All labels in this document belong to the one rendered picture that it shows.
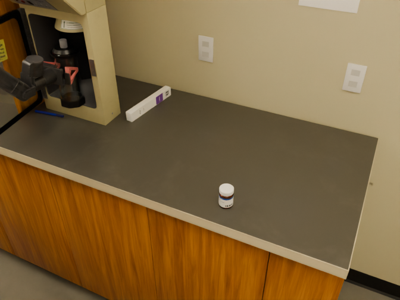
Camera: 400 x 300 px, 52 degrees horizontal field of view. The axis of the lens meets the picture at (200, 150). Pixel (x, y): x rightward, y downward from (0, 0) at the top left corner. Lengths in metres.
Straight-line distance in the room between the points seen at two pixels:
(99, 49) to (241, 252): 0.90
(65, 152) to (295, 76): 0.97
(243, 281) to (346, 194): 0.47
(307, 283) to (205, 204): 0.40
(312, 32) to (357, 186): 0.60
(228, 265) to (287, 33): 0.90
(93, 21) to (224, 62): 0.59
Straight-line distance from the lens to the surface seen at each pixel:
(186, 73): 1.95
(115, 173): 1.50
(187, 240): 1.48
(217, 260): 1.48
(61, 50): 1.67
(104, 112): 1.73
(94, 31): 1.59
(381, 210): 2.05
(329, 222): 1.36
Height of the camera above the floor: 1.90
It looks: 37 degrees down
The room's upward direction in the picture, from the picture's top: straight up
